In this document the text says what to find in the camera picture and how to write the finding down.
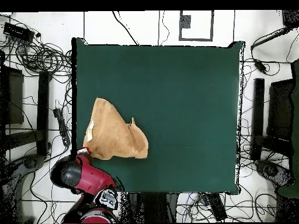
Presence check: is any tan terry towel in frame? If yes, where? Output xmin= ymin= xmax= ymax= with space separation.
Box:
xmin=82 ymin=97 xmax=150 ymax=161

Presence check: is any black flat device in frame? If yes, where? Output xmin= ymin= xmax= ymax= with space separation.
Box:
xmin=206 ymin=192 xmax=228 ymax=222

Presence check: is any black power strip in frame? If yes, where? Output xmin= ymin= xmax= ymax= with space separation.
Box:
xmin=53 ymin=107 xmax=71 ymax=147

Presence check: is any dark grey stand base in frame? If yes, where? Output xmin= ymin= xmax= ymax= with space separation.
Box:
xmin=4 ymin=153 xmax=46 ymax=187
xmin=255 ymin=159 xmax=294 ymax=188

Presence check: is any dark green tablecloth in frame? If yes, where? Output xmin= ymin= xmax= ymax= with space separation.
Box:
xmin=71 ymin=37 xmax=245 ymax=196

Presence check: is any small dark grey square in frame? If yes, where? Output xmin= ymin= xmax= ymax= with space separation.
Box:
xmin=179 ymin=15 xmax=192 ymax=29

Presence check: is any black power adapter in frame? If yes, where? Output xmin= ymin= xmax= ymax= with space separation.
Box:
xmin=253 ymin=58 xmax=267 ymax=74

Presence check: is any black rod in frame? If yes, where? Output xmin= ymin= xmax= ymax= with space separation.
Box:
xmin=250 ymin=26 xmax=291 ymax=50

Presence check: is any black speckled box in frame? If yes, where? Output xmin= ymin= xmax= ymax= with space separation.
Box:
xmin=281 ymin=9 xmax=299 ymax=28

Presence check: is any black frame bar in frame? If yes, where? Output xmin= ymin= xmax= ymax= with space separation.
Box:
xmin=36 ymin=70 xmax=50 ymax=156
xmin=251 ymin=78 xmax=265 ymax=161

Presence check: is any black frame panel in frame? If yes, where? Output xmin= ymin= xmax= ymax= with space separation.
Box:
xmin=0 ymin=66 xmax=25 ymax=125
xmin=267 ymin=78 xmax=295 ymax=141

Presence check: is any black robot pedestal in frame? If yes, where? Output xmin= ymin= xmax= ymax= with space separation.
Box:
xmin=127 ymin=192 xmax=179 ymax=223

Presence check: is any black cable tangle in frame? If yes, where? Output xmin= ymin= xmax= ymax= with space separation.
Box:
xmin=0 ymin=34 xmax=72 ymax=76

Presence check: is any long black cable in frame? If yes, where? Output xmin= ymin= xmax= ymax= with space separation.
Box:
xmin=112 ymin=10 xmax=140 ymax=46

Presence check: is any black network switch box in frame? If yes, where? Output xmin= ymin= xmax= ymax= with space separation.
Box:
xmin=3 ymin=22 xmax=35 ymax=43

